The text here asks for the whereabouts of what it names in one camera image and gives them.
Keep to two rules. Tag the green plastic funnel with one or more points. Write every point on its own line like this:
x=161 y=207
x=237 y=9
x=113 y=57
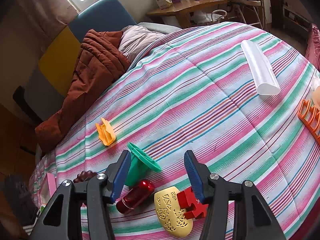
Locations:
x=143 y=157

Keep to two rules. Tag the red puzzle piece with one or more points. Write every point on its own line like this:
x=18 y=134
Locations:
x=186 y=201

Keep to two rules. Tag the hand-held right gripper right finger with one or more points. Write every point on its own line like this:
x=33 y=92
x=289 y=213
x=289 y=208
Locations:
x=196 y=177

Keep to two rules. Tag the striped bedspread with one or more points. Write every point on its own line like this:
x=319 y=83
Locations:
x=212 y=130

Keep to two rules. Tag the wooden wardrobe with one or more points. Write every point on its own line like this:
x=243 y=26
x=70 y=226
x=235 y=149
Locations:
x=12 y=142

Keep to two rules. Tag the grey yellow blue headboard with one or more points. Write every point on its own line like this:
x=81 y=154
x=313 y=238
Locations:
x=75 y=42

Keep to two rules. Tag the yellow perforated oval box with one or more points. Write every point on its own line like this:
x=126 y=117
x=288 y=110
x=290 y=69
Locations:
x=170 y=212

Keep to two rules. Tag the translucent white plastic case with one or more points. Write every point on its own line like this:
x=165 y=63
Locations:
x=260 y=67

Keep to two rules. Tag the red metallic cylinder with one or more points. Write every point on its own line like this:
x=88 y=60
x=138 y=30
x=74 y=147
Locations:
x=136 y=196

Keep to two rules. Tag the beige curtain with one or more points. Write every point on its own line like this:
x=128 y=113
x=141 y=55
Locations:
x=45 y=7

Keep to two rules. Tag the brown quilt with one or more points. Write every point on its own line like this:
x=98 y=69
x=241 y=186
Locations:
x=92 y=80

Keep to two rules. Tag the white plastic bag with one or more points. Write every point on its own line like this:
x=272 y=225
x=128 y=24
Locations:
x=210 y=16

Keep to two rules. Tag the storage shelf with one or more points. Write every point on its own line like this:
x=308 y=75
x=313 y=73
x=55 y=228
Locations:
x=296 y=12

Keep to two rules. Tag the orange plastic rack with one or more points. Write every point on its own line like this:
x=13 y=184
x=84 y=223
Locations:
x=311 y=116

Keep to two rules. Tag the grey bed sheet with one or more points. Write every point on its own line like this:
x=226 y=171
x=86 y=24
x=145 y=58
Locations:
x=160 y=27

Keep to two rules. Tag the dark brown plastic stamp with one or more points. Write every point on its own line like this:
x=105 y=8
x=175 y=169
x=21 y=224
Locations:
x=83 y=176

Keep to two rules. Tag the wooden desk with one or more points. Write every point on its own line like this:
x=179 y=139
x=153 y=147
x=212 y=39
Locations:
x=187 y=7

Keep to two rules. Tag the orange plastic clip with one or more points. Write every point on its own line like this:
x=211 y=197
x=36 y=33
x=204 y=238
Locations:
x=106 y=133

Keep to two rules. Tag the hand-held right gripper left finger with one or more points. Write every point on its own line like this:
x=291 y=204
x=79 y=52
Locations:
x=121 y=175

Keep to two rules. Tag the pale pink pillow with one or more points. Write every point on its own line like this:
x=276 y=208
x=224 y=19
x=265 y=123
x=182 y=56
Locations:
x=140 y=40

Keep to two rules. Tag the pink framed white tray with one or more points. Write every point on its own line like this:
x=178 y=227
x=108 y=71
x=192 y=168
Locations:
x=51 y=181

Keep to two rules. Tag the dark grey box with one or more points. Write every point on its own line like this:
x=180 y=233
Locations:
x=17 y=192

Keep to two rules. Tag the pink fleece blanket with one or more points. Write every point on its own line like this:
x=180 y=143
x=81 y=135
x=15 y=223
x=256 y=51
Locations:
x=313 y=45

